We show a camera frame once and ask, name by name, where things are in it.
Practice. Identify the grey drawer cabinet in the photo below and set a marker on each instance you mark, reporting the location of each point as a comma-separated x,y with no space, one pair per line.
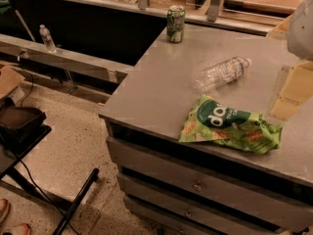
196,193

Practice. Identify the red white shoe upper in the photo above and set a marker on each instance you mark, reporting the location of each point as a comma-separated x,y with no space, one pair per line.
4,209

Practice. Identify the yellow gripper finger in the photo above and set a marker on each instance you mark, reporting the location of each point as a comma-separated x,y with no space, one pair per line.
296,89

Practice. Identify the red white shoe lower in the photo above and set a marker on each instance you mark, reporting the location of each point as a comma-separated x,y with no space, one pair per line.
21,229

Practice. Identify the red white shoe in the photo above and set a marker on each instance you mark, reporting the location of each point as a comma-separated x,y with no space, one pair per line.
4,209
21,229

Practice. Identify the grey metal shelf rail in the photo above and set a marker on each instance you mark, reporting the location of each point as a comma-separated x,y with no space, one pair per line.
65,59

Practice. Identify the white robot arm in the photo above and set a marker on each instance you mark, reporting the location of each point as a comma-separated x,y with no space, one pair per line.
298,31

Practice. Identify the green snack chip bag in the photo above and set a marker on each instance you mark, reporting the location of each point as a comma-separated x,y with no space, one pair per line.
209,121

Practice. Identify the green soda can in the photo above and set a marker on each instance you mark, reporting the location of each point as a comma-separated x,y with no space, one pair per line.
175,23

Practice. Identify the black metal stand leg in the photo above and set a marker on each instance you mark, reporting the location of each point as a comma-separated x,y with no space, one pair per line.
75,204

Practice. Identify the small upright water bottle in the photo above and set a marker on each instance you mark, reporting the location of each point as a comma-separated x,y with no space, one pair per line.
47,38

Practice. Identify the cardboard box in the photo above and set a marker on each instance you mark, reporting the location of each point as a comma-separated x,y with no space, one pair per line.
10,84

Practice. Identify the black monitor on stand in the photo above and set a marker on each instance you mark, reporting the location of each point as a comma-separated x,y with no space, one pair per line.
17,124

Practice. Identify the clear plastic water bottle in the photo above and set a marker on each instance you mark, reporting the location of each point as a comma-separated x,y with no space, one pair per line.
221,74

